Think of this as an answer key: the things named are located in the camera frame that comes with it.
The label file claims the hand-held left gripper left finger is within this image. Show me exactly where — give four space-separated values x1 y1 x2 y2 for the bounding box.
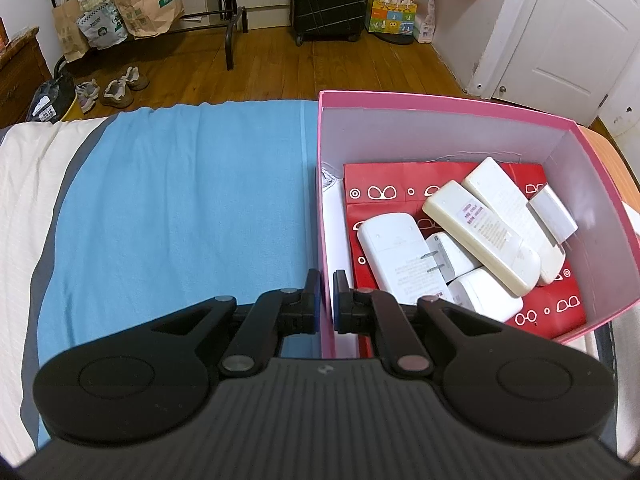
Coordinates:
150 268 322 379

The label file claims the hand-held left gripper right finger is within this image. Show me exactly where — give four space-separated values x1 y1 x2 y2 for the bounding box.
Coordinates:
332 270 501 380

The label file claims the wide white remote control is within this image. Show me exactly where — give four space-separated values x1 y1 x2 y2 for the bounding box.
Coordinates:
356 213 453 307

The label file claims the white charger with prongs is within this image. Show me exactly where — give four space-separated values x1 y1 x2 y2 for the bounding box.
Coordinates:
419 232 484 284

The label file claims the white charger block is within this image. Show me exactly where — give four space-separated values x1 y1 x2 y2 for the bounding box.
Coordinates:
446 267 524 324

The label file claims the cream remote control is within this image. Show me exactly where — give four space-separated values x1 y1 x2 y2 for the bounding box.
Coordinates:
422 180 543 297

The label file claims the pink cardboard box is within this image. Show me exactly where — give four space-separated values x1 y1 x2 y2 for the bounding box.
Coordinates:
316 91 640 359

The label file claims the long white remote control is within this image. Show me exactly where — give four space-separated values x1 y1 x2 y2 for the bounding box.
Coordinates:
461 157 568 286

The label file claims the small white cover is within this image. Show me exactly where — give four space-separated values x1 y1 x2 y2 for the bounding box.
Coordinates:
528 183 579 245

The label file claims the red patterned paper bag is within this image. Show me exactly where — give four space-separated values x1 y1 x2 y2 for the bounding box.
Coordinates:
342 161 587 359

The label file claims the blue striped blanket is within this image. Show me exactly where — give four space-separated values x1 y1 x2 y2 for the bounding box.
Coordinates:
0 100 640 461

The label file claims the black clothes rack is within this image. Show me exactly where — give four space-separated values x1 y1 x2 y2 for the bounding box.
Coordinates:
42 0 249 71

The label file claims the beige shoe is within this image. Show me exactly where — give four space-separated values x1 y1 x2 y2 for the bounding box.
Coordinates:
102 77 135 109
122 66 151 92

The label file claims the colourful gift bag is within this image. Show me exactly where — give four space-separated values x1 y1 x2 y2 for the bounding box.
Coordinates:
365 0 419 44

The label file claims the clear plastic bag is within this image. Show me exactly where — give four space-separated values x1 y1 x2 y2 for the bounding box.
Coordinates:
412 0 441 44

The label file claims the black suitcase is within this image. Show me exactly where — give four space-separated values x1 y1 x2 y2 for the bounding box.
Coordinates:
290 0 375 47

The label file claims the grey sneaker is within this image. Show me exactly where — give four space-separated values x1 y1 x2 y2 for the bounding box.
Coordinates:
75 80 101 114

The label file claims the black bag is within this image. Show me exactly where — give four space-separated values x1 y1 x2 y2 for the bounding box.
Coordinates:
31 55 83 123

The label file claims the brown paper bag green label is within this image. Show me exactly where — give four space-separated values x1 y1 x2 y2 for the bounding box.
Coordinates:
111 0 185 39

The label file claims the white door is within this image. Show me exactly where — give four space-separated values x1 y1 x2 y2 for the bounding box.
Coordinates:
482 0 640 106

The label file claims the grey white printed bag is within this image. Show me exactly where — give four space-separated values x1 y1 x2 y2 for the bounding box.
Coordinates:
76 0 130 51

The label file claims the wooden dresser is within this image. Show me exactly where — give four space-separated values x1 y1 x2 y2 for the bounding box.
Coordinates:
0 27 53 128

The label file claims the plain brown paper bag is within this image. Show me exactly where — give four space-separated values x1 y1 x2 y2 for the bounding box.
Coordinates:
52 0 91 63

